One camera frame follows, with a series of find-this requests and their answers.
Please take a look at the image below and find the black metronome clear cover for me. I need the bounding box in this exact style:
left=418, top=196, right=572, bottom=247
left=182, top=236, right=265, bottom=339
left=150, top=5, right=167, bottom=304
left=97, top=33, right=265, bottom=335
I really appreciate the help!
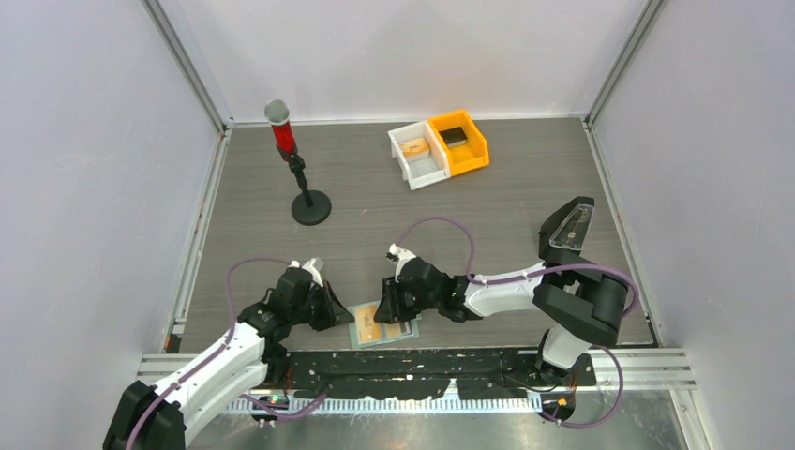
left=538, top=196, right=595, bottom=259

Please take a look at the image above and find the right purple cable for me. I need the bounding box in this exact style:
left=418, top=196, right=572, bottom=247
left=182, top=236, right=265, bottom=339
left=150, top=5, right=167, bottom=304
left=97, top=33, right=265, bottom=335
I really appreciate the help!
left=396, top=217, right=641, bottom=319

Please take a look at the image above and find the orange card in holder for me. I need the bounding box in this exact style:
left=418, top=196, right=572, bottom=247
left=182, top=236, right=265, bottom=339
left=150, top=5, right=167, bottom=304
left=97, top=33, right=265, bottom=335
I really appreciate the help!
left=383, top=322, right=414, bottom=339

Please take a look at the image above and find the white plastic bin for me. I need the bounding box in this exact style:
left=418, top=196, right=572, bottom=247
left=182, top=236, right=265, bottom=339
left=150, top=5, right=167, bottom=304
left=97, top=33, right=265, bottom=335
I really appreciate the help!
left=387, top=120, right=452, bottom=190

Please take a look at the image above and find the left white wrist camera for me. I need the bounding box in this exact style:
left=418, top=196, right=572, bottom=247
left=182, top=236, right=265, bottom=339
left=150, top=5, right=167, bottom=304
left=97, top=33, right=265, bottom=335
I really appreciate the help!
left=288, top=257, right=324, bottom=286

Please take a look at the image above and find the black microphone stand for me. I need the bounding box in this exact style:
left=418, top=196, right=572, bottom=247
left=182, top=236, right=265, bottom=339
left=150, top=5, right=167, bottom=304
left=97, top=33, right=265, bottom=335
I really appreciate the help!
left=277, top=146, right=332, bottom=226

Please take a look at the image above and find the orange plastic bin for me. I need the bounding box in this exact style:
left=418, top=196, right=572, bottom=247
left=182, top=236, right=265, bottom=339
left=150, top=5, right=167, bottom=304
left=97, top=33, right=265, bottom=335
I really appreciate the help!
left=428, top=110, right=490, bottom=176

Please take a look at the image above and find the red grey microphone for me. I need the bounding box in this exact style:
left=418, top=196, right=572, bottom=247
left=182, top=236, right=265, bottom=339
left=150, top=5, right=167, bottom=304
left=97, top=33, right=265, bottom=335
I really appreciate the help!
left=264, top=99, right=296, bottom=161

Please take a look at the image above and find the black item in orange bin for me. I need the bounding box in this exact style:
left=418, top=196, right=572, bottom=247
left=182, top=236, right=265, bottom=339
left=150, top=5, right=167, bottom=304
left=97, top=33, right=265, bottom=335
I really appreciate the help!
left=439, top=127, right=468, bottom=149

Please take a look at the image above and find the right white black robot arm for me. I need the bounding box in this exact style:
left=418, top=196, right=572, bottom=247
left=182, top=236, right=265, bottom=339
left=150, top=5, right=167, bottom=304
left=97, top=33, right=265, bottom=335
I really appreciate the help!
left=374, top=257, right=638, bottom=385

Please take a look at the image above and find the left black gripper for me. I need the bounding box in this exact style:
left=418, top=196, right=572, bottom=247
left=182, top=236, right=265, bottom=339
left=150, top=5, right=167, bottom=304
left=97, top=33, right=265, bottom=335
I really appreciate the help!
left=290, top=280, right=353, bottom=332

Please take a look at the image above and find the orange white credit card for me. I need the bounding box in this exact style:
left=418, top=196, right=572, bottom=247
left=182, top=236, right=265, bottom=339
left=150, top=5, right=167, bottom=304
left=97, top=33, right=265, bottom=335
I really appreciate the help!
left=353, top=304, right=383, bottom=346

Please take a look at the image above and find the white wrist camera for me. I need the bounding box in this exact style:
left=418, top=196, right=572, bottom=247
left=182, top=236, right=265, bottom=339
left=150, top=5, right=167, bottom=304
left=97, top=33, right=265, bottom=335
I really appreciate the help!
left=386, top=244, right=416, bottom=278
left=288, top=257, right=324, bottom=286

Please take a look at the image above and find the orange card in white bin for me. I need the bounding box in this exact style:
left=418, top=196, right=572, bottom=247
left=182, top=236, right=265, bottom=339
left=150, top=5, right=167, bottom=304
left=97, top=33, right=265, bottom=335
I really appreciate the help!
left=399, top=138, right=430, bottom=160

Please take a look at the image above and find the green card holder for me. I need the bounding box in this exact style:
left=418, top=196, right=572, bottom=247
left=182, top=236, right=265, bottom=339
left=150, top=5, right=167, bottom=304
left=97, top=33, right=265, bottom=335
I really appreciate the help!
left=347, top=302, right=420, bottom=349

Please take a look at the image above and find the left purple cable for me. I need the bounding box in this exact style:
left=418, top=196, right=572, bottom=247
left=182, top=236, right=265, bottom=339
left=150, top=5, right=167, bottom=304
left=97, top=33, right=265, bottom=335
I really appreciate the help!
left=124, top=257, right=293, bottom=450

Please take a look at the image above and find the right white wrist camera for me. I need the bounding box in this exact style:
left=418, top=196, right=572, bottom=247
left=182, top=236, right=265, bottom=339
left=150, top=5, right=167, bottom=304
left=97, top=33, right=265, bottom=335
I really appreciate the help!
left=386, top=244, right=416, bottom=278

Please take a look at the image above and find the purple cable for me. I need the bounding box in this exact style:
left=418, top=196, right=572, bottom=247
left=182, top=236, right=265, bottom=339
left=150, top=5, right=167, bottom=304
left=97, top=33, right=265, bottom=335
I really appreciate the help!
left=124, top=257, right=293, bottom=450
left=396, top=217, right=641, bottom=319

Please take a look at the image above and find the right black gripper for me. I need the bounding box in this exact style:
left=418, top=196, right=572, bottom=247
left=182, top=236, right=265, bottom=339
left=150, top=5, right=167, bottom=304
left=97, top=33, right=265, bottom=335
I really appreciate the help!
left=374, top=276, right=441, bottom=324

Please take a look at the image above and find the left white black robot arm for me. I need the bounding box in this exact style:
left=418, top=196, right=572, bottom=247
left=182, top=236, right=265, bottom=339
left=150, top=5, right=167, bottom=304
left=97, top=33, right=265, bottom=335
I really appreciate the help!
left=102, top=258, right=353, bottom=449

